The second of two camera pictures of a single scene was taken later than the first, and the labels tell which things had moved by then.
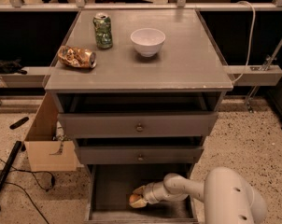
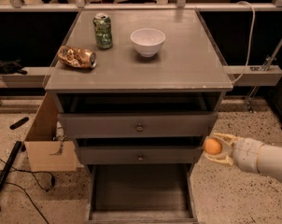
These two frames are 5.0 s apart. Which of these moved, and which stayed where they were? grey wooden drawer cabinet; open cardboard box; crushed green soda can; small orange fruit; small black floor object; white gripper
Moved: white gripper; small orange fruit
Stayed: grey wooden drawer cabinet; small black floor object; crushed green soda can; open cardboard box
